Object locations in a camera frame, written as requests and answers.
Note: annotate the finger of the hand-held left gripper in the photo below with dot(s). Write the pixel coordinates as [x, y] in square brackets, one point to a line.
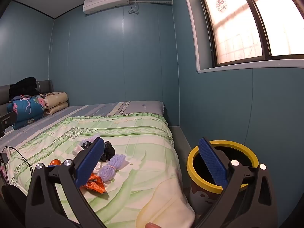
[8, 121]

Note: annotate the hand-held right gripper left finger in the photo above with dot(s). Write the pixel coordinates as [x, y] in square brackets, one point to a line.
[89, 161]

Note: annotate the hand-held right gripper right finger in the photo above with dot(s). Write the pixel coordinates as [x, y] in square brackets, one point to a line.
[212, 163]

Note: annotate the white pink tissue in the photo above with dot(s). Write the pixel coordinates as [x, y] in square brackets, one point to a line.
[77, 150]

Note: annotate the black plastic bag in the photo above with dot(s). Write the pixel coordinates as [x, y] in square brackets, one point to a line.
[108, 150]

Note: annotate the purple foam fruit net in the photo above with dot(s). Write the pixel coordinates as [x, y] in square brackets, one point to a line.
[111, 165]

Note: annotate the orange snack wrapper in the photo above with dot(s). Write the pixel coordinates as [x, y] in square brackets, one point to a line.
[95, 184]

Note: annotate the pale lilac foam net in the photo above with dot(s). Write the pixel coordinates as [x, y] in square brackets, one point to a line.
[95, 137]

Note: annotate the yellow rimmed trash bin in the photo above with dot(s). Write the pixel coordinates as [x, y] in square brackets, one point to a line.
[237, 146]

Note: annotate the orange silver wrapper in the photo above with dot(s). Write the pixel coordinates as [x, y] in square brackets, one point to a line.
[55, 162]

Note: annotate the person's right hand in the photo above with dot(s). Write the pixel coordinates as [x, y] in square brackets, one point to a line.
[150, 225]

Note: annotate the blue floral folded quilt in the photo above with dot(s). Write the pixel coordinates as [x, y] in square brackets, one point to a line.
[26, 110]

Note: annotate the white power strip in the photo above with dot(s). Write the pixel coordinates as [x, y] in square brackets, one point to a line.
[6, 152]

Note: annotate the black clothes pile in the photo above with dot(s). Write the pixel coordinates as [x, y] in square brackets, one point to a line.
[23, 86]

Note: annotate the black charger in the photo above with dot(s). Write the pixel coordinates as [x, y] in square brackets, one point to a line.
[3, 158]

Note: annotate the bed with striped sheet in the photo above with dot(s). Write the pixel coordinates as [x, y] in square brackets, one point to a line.
[95, 109]

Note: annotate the beige folded quilt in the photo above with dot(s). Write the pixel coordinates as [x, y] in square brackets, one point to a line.
[57, 101]

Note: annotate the green patterned blanket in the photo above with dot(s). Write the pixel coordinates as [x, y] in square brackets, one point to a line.
[142, 147]

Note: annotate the dark framed window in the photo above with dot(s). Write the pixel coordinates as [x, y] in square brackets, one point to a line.
[232, 33]

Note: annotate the red paper window cutout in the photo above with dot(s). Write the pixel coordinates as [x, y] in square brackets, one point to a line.
[221, 3]

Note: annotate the white wall air conditioner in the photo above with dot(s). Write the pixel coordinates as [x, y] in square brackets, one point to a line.
[106, 1]

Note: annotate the grey wrapped wall pipe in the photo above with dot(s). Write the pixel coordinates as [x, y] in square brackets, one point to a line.
[154, 2]

